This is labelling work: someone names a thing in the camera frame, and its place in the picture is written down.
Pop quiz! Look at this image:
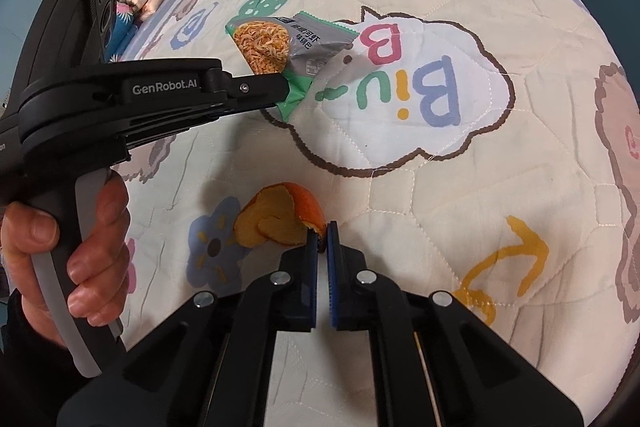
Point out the blue floral pillow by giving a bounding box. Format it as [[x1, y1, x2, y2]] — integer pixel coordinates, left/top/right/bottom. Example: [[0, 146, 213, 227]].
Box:
[[103, 2, 138, 62]]

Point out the left hand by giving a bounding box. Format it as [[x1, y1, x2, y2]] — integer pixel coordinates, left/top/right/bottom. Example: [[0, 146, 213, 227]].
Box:
[[0, 170, 132, 348]]

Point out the cartoon bear quilt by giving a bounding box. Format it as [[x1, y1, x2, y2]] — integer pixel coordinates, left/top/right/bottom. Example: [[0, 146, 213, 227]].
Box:
[[119, 0, 639, 421]]

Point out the green noodle packet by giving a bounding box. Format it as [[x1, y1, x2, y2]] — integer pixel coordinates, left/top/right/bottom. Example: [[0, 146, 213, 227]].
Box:
[[226, 12, 358, 121]]

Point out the orange peel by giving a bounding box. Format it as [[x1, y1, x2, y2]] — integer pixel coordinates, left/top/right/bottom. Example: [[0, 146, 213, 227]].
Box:
[[233, 182, 326, 248]]

